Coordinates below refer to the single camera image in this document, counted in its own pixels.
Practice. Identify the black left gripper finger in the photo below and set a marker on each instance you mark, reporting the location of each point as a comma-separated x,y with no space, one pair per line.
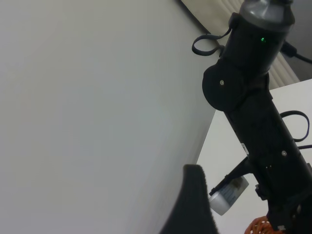
192,207

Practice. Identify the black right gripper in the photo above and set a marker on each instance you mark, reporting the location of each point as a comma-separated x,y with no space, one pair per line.
287,185

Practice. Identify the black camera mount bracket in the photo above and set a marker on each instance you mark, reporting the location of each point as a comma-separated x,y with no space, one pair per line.
234,174

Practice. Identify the orange woven basket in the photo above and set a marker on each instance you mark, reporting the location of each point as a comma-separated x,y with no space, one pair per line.
258,225

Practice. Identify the white cylindrical container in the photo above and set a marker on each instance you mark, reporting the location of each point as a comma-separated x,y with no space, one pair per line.
224,202

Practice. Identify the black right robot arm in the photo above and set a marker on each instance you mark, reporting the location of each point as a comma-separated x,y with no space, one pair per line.
251,48

